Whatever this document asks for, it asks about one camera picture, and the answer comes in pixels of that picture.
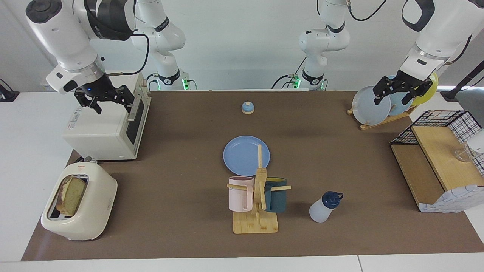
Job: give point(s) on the white bottle navy cap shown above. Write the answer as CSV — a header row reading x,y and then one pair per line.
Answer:
x,y
321,211

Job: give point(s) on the teal mug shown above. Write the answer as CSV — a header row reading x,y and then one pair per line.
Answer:
x,y
278,198

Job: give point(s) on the clear glass cup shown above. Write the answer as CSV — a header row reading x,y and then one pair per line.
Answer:
x,y
462,155

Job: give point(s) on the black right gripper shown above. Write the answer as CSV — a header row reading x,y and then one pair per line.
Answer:
x,y
96,90

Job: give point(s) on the wooden plate rack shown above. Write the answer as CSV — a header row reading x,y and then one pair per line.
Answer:
x,y
382,121

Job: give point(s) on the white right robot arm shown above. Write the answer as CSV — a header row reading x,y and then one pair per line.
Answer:
x,y
60,34

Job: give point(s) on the pink mug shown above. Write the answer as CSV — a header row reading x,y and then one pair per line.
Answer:
x,y
239,196

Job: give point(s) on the white toaster oven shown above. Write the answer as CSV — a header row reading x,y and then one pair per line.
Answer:
x,y
98,132

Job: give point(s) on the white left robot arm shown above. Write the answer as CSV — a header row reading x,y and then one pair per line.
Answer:
x,y
442,30

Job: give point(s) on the blue round plate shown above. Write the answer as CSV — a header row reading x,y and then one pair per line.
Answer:
x,y
242,155

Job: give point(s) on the yellow plate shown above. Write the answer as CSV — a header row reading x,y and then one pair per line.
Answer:
x,y
431,92

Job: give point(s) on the cream two-slot toaster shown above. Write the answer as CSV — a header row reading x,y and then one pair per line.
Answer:
x,y
94,204

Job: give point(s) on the patterned white cloth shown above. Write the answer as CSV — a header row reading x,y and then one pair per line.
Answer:
x,y
453,200

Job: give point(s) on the black desk mount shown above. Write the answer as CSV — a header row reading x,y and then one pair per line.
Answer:
x,y
7,95

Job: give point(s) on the toasted bread slice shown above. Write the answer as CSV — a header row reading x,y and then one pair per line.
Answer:
x,y
73,194

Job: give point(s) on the small blue call bell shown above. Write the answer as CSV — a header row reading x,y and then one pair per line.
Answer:
x,y
247,108

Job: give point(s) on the brown table mat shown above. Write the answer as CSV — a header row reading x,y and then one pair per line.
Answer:
x,y
170,170

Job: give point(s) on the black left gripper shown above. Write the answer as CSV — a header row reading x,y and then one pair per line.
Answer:
x,y
410,82

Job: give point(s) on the wooden mug tree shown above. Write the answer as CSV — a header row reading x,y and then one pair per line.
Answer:
x,y
255,224

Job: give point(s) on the light blue plate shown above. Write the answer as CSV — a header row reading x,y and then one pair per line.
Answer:
x,y
397,105

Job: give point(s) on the grey plate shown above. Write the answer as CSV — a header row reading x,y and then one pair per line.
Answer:
x,y
368,107

